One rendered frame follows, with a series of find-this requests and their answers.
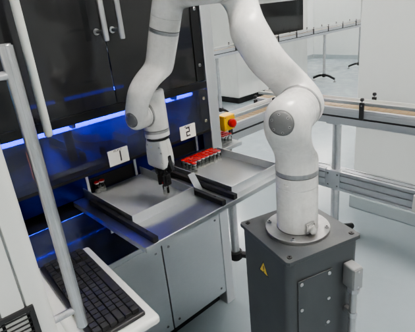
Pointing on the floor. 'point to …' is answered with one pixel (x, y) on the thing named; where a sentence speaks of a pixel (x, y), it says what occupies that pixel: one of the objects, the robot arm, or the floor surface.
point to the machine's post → (213, 138)
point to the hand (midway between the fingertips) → (164, 178)
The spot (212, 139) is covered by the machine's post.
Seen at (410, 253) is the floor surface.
